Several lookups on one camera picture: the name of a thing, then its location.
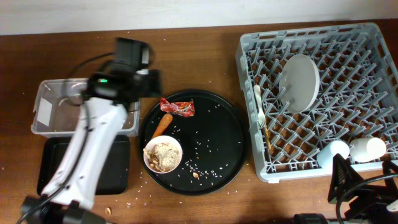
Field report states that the round black tray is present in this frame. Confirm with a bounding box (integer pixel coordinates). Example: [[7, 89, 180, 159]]
[[145, 90, 249, 195]]

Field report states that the grey plate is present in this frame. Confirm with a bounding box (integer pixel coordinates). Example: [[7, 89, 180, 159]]
[[279, 54, 320, 113]]

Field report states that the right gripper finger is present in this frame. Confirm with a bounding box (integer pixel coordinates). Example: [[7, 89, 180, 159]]
[[328, 154, 363, 204], [382, 161, 397, 187]]

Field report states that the clear plastic bin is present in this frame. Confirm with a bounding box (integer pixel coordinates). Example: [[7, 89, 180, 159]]
[[31, 78, 140, 138]]

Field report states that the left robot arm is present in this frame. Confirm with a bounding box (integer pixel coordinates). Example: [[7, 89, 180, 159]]
[[18, 37, 162, 223]]

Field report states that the grey dishwasher rack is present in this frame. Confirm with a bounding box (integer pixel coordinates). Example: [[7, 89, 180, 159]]
[[235, 23, 397, 183]]

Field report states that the light blue cup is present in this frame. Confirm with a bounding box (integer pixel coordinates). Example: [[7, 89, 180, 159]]
[[317, 140, 349, 170]]

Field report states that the red snack wrapper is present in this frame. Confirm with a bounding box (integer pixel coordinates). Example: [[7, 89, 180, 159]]
[[160, 98, 195, 117]]

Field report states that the nut shell on table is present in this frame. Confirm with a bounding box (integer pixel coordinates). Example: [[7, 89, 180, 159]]
[[105, 207, 111, 215]]

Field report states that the white plastic fork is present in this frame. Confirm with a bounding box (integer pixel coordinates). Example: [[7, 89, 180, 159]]
[[253, 85, 266, 128]]

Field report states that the pink bowl of food scraps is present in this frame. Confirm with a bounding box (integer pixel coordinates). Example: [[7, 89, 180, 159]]
[[142, 136, 183, 174]]

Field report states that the white paper cup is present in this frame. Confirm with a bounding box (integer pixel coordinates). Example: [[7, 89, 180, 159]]
[[350, 138, 387, 162]]

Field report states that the orange carrot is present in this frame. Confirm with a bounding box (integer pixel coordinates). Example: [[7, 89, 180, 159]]
[[152, 113, 173, 139]]

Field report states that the black plastic bin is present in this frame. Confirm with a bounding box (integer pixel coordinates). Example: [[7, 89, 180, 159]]
[[37, 135, 130, 195]]

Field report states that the wooden chopstick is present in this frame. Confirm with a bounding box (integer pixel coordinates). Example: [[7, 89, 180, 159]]
[[262, 120, 272, 150]]

